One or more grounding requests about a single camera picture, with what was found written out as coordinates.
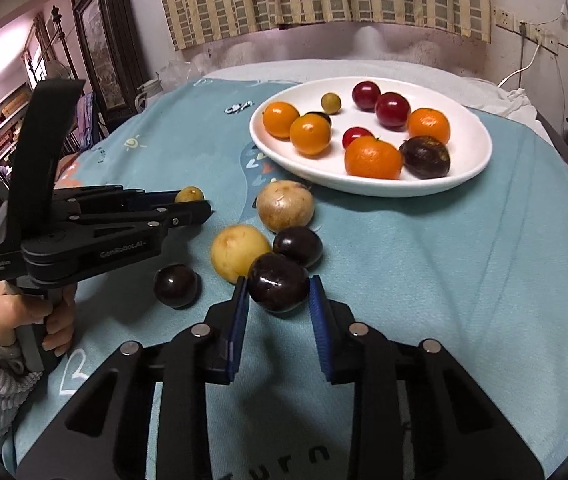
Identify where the dark plum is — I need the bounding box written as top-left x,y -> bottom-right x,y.
273,226 -> 323,268
154,264 -> 201,310
305,110 -> 331,126
247,252 -> 310,314

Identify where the yellow round fruit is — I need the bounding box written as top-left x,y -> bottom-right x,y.
210,224 -> 272,284

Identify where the glossy orange round fruit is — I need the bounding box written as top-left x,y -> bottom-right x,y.
262,101 -> 300,140

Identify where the orange tangerine with stem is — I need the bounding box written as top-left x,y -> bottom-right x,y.
345,136 -> 403,180

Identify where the red plum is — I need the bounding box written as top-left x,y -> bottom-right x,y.
374,92 -> 412,130
351,80 -> 380,112
341,127 -> 373,150

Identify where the person's left hand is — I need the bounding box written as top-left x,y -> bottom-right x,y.
0,281 -> 77,356

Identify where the white kettle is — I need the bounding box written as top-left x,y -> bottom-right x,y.
134,78 -> 165,113

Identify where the tan round passion fruit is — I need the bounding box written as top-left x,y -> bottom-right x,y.
256,180 -> 315,233

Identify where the dark framed picture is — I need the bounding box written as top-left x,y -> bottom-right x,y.
71,0 -> 149,131

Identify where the dark plum on plate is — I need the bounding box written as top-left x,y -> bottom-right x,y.
305,110 -> 331,126

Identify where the dark brown passion fruit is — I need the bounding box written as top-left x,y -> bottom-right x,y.
399,136 -> 451,179

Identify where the teal printed tablecloth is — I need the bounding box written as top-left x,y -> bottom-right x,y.
8,79 -> 568,479

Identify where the red plum front on plate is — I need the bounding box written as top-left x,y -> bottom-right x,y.
374,92 -> 412,130

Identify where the orange tangerine on plate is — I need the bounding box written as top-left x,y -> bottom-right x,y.
406,107 -> 451,144

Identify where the white oval plate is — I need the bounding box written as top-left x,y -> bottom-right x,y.
249,76 -> 493,197

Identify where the white power cable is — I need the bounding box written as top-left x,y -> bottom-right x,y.
496,41 -> 544,90

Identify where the white wall socket strip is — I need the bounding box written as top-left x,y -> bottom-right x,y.
493,8 -> 560,55

